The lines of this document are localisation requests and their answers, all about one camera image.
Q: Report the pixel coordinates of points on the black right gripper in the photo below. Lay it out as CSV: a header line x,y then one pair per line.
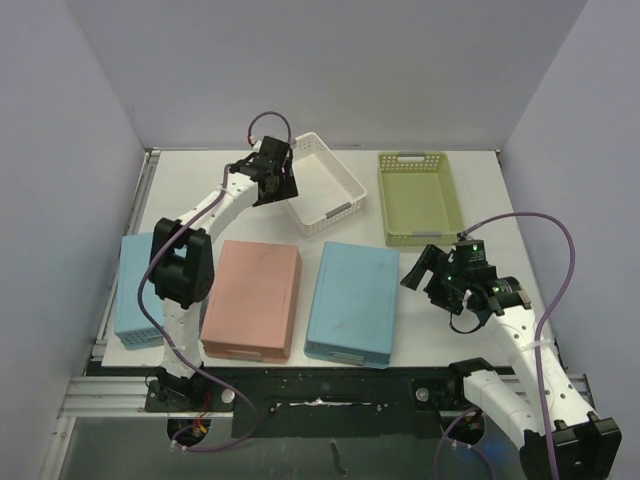
x,y
433,278

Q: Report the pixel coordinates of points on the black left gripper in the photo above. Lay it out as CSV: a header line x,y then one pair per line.
x,y
285,190

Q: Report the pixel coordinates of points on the white plastic basket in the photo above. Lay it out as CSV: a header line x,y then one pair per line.
x,y
327,190

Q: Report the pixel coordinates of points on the pink plastic basket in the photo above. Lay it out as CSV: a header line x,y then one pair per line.
x,y
252,307

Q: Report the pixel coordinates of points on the light blue plastic basket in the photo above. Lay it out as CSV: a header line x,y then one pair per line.
x,y
131,326

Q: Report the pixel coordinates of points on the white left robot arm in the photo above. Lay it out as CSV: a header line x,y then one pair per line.
x,y
180,273

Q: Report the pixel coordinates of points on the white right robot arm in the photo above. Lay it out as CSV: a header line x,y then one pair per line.
x,y
557,432

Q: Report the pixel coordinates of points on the yellow-green plastic basket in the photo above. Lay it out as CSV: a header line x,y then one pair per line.
x,y
419,201

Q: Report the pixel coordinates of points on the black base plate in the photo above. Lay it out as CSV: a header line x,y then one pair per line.
x,y
318,402

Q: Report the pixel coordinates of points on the aluminium table frame rail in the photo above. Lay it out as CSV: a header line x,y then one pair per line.
x,y
104,397

